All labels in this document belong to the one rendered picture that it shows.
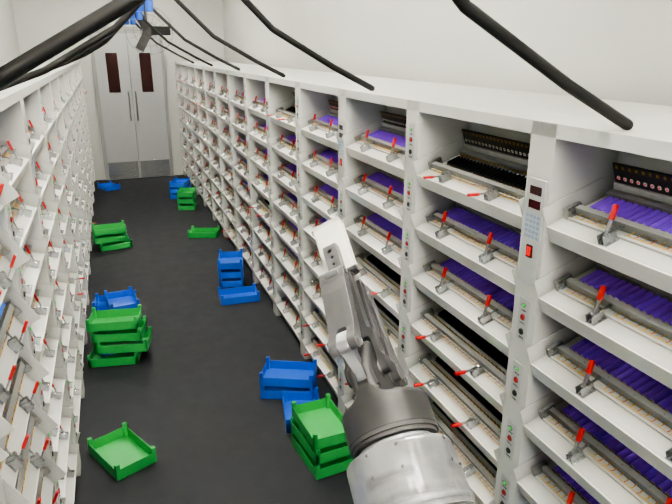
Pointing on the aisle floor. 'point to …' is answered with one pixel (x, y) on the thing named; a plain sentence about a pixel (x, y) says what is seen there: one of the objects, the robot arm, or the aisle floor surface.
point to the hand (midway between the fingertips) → (336, 252)
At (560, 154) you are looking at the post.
